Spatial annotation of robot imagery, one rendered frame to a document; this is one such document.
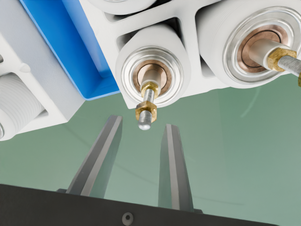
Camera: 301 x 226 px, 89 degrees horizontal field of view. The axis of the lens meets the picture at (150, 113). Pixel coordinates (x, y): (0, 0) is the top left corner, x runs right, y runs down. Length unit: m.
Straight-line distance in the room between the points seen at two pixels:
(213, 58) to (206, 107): 0.34
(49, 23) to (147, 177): 0.68
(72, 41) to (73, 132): 0.36
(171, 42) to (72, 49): 0.29
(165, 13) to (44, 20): 0.25
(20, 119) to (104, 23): 0.22
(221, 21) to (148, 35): 0.08
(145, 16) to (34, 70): 0.23
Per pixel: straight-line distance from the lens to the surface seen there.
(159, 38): 0.18
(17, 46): 0.36
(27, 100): 0.37
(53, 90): 0.37
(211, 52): 0.20
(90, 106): 0.56
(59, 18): 0.44
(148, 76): 0.17
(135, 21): 0.25
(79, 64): 0.42
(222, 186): 0.89
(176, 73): 0.19
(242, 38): 0.19
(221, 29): 0.19
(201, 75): 0.27
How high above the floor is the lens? 0.43
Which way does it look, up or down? 55 degrees down
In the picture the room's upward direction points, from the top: 173 degrees counter-clockwise
